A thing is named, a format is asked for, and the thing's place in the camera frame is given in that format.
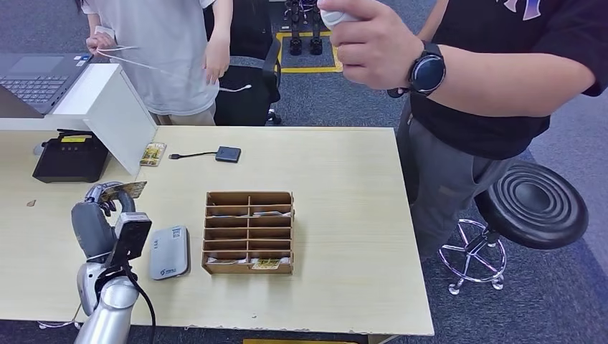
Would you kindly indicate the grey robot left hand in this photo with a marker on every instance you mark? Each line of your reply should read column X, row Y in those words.
column 92, row 228

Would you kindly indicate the person's right hand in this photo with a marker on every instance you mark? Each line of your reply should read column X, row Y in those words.
column 100, row 43

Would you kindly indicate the person's left hand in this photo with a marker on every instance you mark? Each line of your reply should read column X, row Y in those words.
column 217, row 59
column 375, row 52

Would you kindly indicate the small white item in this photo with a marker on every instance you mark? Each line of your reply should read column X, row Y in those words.
column 105, row 31

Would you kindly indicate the black hand controller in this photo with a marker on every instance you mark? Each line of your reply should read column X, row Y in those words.
column 396, row 93

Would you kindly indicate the white hand controller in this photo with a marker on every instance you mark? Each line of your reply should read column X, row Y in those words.
column 332, row 19

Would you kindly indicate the person's left forearm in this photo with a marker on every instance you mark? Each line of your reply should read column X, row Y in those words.
column 222, row 19
column 513, row 80

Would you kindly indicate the person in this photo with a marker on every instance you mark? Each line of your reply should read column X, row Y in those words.
column 161, row 42
column 475, row 123

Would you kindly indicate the grey white card reader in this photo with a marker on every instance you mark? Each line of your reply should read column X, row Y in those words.
column 169, row 251

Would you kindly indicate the white card in organizer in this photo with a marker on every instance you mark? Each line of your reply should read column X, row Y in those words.
column 225, row 261
column 271, row 214

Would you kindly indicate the wooden card organizer box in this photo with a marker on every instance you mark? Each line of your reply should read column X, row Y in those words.
column 247, row 228

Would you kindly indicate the yellow patterned key card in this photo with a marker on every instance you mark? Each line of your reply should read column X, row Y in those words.
column 266, row 264

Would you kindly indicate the black office chair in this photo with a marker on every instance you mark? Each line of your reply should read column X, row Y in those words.
column 242, row 102

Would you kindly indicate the black wristwatch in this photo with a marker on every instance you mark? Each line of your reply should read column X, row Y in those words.
column 427, row 71

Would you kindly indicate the yellow floor tape square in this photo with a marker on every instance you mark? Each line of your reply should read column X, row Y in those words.
column 309, row 69

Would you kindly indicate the black desktop device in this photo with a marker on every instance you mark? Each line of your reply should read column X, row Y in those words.
column 71, row 161

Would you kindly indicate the grey laptop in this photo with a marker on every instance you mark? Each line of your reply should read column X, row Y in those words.
column 33, row 80

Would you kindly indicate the white desk partition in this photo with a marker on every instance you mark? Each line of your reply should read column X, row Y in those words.
column 119, row 118

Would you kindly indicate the grey round object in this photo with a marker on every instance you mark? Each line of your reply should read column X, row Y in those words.
column 38, row 149

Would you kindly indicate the small black usb box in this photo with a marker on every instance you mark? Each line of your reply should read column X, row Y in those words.
column 228, row 155

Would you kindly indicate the chrome caster base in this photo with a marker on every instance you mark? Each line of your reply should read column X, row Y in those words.
column 57, row 325

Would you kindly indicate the black round stool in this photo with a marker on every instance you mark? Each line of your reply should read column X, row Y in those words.
column 532, row 204

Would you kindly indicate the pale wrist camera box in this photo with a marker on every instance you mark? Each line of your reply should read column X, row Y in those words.
column 134, row 235

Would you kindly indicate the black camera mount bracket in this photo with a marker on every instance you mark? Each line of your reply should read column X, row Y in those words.
column 114, row 268

